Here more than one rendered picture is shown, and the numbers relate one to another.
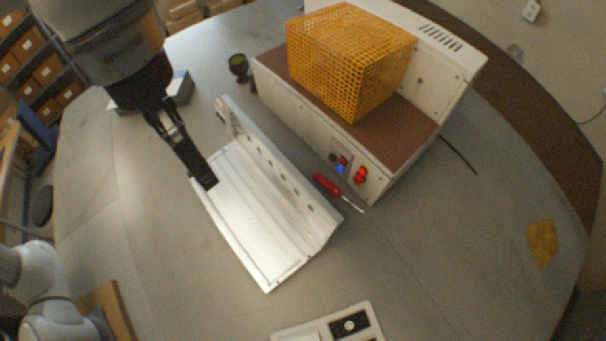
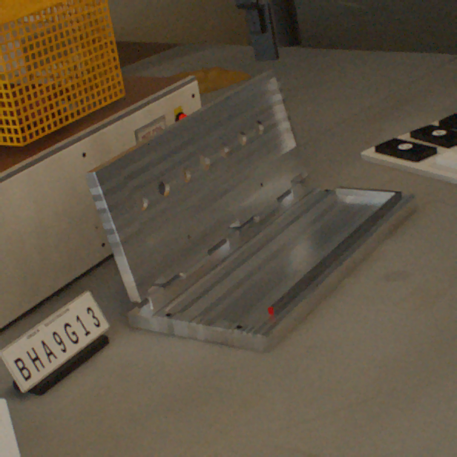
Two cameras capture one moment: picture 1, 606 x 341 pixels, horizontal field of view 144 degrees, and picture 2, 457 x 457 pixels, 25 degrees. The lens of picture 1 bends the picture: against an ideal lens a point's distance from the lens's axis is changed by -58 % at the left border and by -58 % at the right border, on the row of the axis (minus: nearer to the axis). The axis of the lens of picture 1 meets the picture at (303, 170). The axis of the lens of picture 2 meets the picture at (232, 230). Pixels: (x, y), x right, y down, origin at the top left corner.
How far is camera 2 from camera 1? 1.53 m
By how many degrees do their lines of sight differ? 77
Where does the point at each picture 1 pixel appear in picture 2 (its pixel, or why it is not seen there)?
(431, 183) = not seen: hidden behind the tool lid
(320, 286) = (366, 185)
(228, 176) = (234, 286)
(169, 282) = not seen: outside the picture
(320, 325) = (425, 165)
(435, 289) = (315, 130)
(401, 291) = (332, 145)
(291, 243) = (317, 205)
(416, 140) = (125, 79)
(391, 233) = not seen: hidden behind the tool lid
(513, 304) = (312, 84)
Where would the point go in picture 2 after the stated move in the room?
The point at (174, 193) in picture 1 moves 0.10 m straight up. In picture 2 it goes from (329, 357) to (319, 279)
